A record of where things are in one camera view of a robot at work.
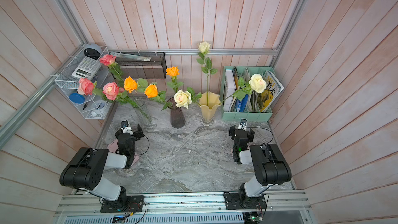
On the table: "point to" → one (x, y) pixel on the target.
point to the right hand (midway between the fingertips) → (242, 125)
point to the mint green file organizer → (252, 112)
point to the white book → (229, 89)
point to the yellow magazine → (273, 89)
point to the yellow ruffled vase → (209, 102)
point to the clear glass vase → (139, 104)
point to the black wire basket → (142, 65)
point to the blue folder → (241, 106)
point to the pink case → (112, 146)
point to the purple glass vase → (177, 117)
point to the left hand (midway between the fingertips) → (131, 126)
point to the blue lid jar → (76, 98)
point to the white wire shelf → (94, 106)
